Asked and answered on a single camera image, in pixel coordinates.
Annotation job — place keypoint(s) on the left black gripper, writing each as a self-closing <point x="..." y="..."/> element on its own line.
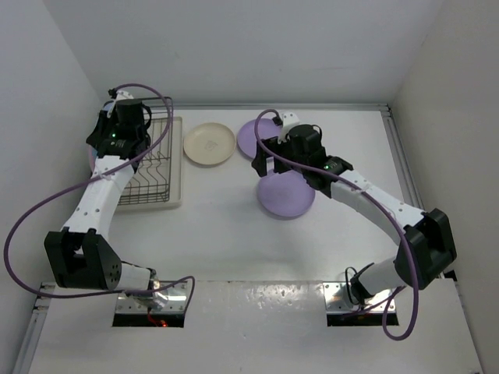
<point x="97" y="135"/>

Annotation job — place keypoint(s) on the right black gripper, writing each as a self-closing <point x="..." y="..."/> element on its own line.
<point x="260" y="162"/>

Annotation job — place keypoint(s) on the pink plate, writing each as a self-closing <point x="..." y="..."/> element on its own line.
<point x="92" y="155"/>

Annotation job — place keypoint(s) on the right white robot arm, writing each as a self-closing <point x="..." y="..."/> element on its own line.
<point x="425" y="242"/>

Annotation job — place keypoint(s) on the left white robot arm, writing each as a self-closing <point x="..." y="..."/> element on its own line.
<point x="80" y="254"/>

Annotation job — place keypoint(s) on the far purple plate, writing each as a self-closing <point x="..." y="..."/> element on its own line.
<point x="246" y="140"/>

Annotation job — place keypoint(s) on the purple plate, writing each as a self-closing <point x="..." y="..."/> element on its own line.
<point x="286" y="195"/>
<point x="246" y="140"/>

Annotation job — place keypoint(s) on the near purple plate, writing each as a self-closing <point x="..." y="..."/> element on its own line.
<point x="286" y="195"/>

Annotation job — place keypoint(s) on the cream plate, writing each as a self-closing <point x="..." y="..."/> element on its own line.
<point x="209" y="144"/>

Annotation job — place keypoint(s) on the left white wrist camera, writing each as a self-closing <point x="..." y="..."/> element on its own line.
<point x="119" y="95"/>

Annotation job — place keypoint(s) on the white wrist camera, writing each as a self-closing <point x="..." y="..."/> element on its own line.
<point x="285" y="122"/>
<point x="119" y="95"/>

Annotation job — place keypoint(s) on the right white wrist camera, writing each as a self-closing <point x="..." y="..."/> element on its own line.
<point x="285" y="122"/>

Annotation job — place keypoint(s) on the black wire dish rack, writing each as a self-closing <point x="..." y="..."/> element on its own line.
<point x="149" y="188"/>

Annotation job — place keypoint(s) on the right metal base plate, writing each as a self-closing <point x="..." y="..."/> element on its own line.
<point x="337" y="301"/>

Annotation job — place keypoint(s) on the metal base plate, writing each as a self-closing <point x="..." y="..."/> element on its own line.
<point x="170" y="301"/>
<point x="337" y="301"/>

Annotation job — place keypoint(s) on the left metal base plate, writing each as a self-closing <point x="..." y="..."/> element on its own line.
<point x="170" y="301"/>

